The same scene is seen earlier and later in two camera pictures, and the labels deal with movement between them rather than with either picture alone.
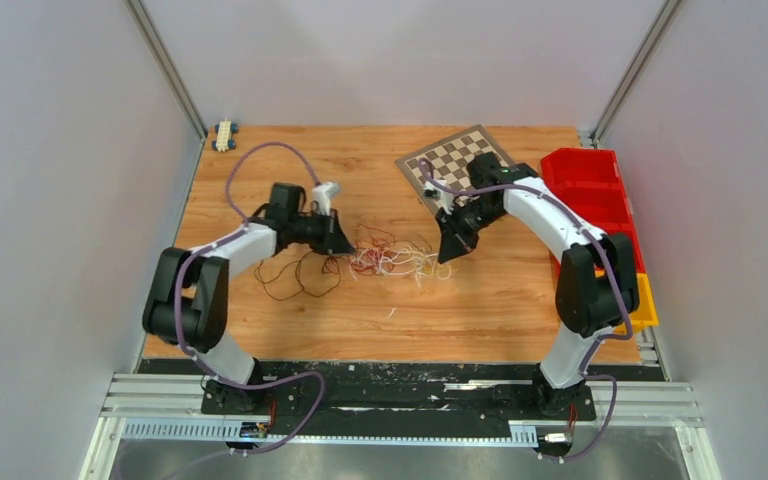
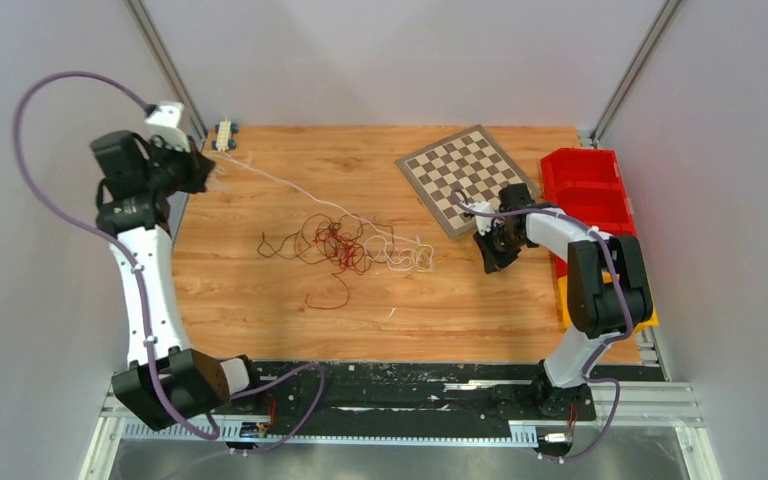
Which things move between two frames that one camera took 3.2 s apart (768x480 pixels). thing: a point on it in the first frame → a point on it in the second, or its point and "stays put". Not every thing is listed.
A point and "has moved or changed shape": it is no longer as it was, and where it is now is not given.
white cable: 396,260 has moved or changed shape
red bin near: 609,222 stays put
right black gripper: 455,241 → 494,262
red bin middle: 600,196 stays put
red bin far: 585,177 stays put
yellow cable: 428,270 has moved or changed shape
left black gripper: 332,241 → 197,165
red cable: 371,254 has moved or changed shape
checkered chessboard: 449,159 stays put
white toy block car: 224,131 stays put
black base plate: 523,393 stays put
